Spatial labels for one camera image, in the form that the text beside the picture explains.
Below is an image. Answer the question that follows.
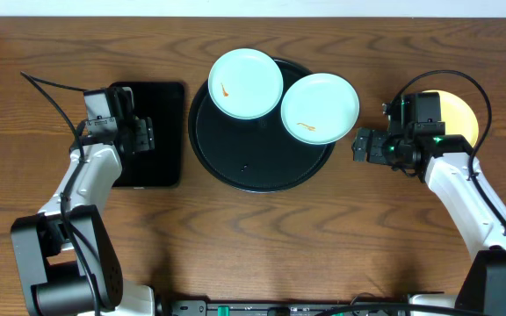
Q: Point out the light blue plate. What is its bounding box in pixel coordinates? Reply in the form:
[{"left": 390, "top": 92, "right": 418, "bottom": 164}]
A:
[
  {"left": 280, "top": 73, "right": 360, "bottom": 145},
  {"left": 207, "top": 48, "right": 284, "bottom": 120}
]

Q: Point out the yellow plate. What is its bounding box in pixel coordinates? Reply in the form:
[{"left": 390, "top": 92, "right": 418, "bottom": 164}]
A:
[{"left": 424, "top": 90, "right": 479, "bottom": 147}]

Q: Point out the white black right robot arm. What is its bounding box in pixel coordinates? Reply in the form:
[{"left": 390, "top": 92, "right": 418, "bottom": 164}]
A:
[{"left": 352, "top": 128, "right": 506, "bottom": 315}]

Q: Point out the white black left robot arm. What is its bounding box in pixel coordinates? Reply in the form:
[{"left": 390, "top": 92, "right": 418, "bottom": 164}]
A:
[{"left": 11, "top": 117, "right": 155, "bottom": 315}]

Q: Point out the black rectangular tray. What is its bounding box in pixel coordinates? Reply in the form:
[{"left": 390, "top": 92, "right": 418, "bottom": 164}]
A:
[{"left": 113, "top": 82, "right": 185, "bottom": 189}]

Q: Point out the black round tray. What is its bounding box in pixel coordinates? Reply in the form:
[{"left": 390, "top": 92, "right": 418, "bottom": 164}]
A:
[{"left": 188, "top": 83, "right": 335, "bottom": 192}]

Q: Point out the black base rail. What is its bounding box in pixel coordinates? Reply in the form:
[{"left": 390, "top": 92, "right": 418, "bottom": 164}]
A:
[{"left": 164, "top": 298, "right": 416, "bottom": 316}]

